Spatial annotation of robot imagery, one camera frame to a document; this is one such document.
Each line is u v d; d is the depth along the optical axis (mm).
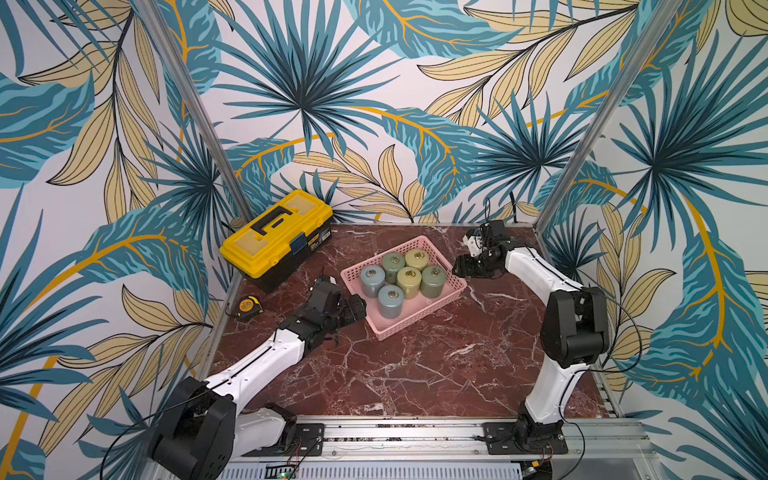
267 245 904
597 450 737
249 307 927
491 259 721
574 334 502
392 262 977
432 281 950
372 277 931
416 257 987
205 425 395
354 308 771
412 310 933
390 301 904
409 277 939
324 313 643
